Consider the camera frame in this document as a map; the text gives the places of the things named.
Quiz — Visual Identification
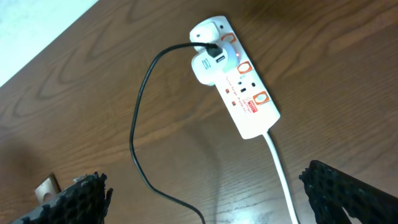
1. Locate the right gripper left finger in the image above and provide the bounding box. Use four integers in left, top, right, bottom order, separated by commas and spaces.
12, 172, 113, 224

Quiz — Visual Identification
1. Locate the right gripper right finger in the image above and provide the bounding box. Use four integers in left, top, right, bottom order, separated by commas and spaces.
299, 160, 397, 224

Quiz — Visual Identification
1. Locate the black USB charging cable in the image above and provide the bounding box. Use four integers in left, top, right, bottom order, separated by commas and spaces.
129, 42, 226, 224

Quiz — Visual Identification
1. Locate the white USB charger adapter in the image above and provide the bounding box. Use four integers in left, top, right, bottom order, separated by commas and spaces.
191, 41, 239, 86

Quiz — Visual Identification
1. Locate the white plug on strip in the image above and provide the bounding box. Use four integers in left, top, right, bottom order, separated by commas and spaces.
189, 19, 224, 44

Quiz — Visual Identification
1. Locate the white power strip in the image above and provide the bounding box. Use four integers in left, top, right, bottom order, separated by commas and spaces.
195, 16, 280, 139

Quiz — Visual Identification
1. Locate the white power strip cord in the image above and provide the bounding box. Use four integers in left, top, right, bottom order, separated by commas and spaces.
262, 132, 300, 224

